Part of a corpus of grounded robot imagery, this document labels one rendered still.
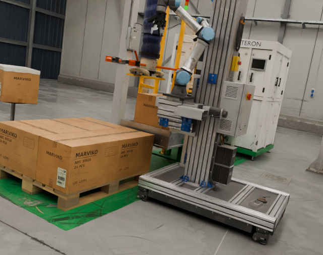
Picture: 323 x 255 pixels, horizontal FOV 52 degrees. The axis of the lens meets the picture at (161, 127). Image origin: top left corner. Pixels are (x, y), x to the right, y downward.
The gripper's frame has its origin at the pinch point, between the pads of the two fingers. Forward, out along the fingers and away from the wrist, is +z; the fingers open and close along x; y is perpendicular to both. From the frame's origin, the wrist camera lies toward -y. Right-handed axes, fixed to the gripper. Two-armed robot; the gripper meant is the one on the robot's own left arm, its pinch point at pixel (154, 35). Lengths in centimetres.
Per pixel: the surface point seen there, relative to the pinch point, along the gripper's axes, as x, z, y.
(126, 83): 150, 53, -127
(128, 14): 144, -42, -134
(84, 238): -81, 152, 14
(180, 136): 91, 99, -2
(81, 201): -38, 150, -28
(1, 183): -61, 152, -105
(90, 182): -33, 133, -24
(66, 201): -59, 143, -25
